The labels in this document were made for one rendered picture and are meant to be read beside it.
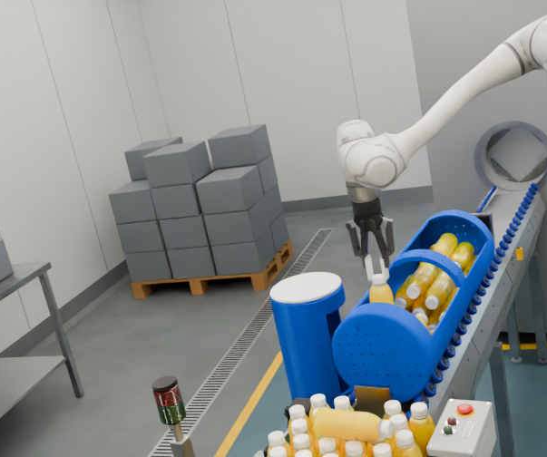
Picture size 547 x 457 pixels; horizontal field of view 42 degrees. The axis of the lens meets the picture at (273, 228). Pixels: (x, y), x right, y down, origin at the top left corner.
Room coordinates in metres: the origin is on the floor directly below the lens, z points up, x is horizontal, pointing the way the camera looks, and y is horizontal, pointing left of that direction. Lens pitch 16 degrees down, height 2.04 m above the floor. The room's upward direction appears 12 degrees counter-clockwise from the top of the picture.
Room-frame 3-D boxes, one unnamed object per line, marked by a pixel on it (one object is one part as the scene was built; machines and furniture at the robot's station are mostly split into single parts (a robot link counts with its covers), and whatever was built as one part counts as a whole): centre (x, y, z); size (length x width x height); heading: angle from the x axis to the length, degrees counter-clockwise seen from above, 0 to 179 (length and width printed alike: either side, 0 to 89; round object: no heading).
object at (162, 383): (1.57, 0.33, 1.18); 0.06 x 0.06 x 0.16
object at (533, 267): (3.43, -1.27, 0.31); 0.06 x 0.06 x 0.63; 59
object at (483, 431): (1.39, -0.32, 1.05); 0.20 x 0.10 x 0.10; 149
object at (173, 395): (1.57, 0.33, 1.23); 0.06 x 0.06 x 0.04
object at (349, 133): (1.86, -0.26, 1.66); 0.13 x 0.11 x 0.16; 4
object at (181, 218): (5.93, 0.57, 0.59); 1.20 x 0.80 x 1.19; 68
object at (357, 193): (1.87, -0.26, 1.55); 0.09 x 0.09 x 0.06
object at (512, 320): (3.50, -1.15, 0.31); 0.06 x 0.06 x 0.63; 59
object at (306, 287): (2.58, -0.08, 1.03); 0.28 x 0.28 x 0.01
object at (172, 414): (1.57, 0.33, 1.18); 0.06 x 0.06 x 0.05
